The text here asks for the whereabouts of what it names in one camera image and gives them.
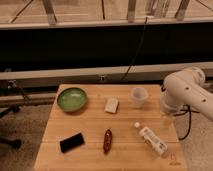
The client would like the black cable on floor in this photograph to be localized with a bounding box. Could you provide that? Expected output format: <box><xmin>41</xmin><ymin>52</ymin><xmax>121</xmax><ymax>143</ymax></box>
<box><xmin>173</xmin><ymin>104</ymin><xmax>200</xmax><ymax>141</ymax></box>

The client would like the black hanging cable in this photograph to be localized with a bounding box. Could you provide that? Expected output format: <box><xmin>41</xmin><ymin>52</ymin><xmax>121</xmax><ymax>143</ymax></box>
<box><xmin>118</xmin><ymin>16</ymin><xmax>149</xmax><ymax>83</ymax></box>

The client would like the black office chair base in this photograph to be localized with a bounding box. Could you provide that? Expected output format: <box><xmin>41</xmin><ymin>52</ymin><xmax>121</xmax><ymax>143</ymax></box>
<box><xmin>0</xmin><ymin>105</ymin><xmax>23</xmax><ymax>150</ymax></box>

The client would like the red chili pepper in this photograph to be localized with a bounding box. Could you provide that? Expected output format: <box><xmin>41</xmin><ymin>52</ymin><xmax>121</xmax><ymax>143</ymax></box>
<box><xmin>103</xmin><ymin>129</ymin><xmax>112</xmax><ymax>154</ymax></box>

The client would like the white plastic bottle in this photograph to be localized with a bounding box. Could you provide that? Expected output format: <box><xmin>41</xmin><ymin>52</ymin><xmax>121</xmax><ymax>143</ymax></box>
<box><xmin>134</xmin><ymin>122</ymin><xmax>168</xmax><ymax>156</ymax></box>

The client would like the black eraser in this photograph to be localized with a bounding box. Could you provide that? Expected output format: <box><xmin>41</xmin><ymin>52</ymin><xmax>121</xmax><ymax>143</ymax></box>
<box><xmin>60</xmin><ymin>133</ymin><xmax>84</xmax><ymax>153</ymax></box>

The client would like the clear plastic cup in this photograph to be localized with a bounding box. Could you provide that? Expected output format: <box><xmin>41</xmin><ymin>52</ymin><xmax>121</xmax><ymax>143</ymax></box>
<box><xmin>131</xmin><ymin>87</ymin><xmax>149</xmax><ymax>108</ymax></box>

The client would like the wooden table board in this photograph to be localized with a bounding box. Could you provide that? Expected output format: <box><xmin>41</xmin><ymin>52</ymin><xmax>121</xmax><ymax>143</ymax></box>
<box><xmin>34</xmin><ymin>84</ymin><xmax>187</xmax><ymax>171</ymax></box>

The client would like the green bowl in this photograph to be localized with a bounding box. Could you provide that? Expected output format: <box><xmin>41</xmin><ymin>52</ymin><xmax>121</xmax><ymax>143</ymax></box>
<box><xmin>57</xmin><ymin>87</ymin><xmax>87</xmax><ymax>112</ymax></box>

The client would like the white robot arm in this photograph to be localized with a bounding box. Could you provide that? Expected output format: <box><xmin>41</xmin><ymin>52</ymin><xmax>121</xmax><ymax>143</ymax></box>
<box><xmin>159</xmin><ymin>67</ymin><xmax>213</xmax><ymax>130</ymax></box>

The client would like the white sponge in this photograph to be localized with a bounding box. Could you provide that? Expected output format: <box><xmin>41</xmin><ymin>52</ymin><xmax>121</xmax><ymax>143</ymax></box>
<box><xmin>105</xmin><ymin>98</ymin><xmax>119</xmax><ymax>113</ymax></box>

